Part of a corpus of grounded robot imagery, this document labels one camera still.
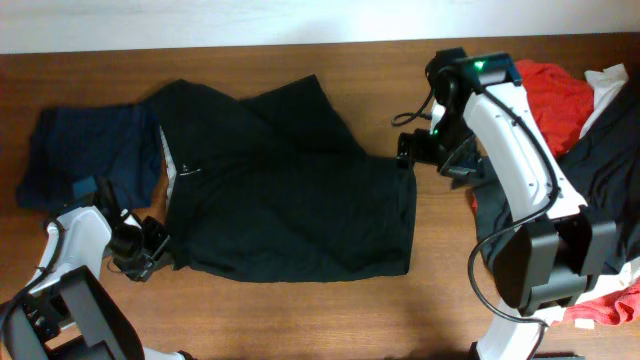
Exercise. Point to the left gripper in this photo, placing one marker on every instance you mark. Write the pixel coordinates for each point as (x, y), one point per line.
(151, 251)

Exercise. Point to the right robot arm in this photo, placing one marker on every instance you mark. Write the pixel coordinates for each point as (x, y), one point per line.
(552, 253)

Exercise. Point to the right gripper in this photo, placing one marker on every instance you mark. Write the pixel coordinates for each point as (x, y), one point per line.
(406, 150)

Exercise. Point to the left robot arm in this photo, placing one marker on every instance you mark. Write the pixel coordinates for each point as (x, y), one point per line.
(64, 312)

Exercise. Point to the black shorts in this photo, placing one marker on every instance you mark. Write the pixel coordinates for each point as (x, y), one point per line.
(275, 188)

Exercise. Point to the black garment with white letters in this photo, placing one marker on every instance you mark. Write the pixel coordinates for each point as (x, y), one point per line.
(603, 167)

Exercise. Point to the red and white garment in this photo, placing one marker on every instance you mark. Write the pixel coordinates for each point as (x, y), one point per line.
(614, 301)

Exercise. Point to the folded navy blue garment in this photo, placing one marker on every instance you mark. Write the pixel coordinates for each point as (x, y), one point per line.
(120, 143)

